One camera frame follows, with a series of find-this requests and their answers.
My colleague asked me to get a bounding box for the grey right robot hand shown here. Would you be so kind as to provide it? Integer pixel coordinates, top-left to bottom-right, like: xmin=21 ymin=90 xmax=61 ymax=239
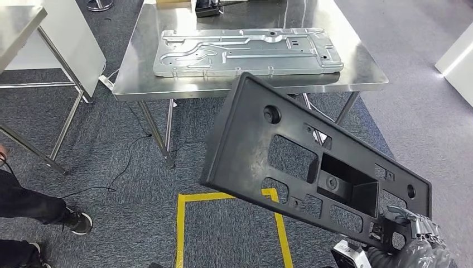
xmin=386 ymin=205 xmax=454 ymax=268

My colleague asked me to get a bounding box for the person's hand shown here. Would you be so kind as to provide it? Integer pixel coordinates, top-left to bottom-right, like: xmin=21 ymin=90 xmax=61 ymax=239
xmin=0 ymin=144 xmax=11 ymax=168

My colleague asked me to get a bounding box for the black plastic panel part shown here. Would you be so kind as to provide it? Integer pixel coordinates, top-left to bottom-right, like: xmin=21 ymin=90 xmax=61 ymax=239
xmin=199 ymin=72 xmax=433 ymax=254

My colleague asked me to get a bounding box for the steel workbench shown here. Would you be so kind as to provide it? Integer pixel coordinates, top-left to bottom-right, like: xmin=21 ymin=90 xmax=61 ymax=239
xmin=110 ymin=0 xmax=389 ymax=169

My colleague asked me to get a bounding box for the person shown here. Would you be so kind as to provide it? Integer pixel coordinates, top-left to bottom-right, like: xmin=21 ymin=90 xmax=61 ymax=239
xmin=0 ymin=144 xmax=94 ymax=268

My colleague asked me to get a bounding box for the white power strip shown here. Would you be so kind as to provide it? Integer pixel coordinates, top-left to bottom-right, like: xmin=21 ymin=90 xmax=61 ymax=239
xmin=99 ymin=75 xmax=115 ymax=92

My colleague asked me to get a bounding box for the white board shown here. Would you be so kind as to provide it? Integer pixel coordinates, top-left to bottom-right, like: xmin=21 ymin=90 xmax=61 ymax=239
xmin=5 ymin=0 xmax=107 ymax=99

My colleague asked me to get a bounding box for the steel side table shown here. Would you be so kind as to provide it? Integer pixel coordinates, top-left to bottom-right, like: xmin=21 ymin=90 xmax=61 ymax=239
xmin=0 ymin=5 xmax=93 ymax=176

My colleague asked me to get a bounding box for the chrome stanchion base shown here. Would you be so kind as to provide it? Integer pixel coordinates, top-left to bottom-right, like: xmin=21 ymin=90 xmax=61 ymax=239
xmin=86 ymin=0 xmax=114 ymax=12

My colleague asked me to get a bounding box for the white cabinet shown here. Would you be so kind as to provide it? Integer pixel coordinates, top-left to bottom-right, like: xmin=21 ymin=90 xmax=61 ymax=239
xmin=435 ymin=31 xmax=473 ymax=108

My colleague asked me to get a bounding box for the yellow floor tape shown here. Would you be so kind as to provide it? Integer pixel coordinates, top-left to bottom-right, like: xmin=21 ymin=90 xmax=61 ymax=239
xmin=175 ymin=188 xmax=295 ymax=268

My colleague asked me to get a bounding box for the black remote controller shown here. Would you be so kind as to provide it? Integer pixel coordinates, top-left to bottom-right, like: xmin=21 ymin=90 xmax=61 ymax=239
xmin=195 ymin=0 xmax=225 ymax=18

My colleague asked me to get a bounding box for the stamped metal plate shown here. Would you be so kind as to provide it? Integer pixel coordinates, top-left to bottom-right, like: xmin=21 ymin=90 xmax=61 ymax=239
xmin=152 ymin=27 xmax=344 ymax=78

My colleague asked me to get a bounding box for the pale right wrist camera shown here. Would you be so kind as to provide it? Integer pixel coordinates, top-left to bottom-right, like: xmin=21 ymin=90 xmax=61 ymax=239
xmin=330 ymin=240 xmax=372 ymax=268

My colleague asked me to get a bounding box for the black floor cable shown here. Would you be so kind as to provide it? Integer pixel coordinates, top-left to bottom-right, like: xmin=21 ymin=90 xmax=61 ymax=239
xmin=59 ymin=135 xmax=153 ymax=200

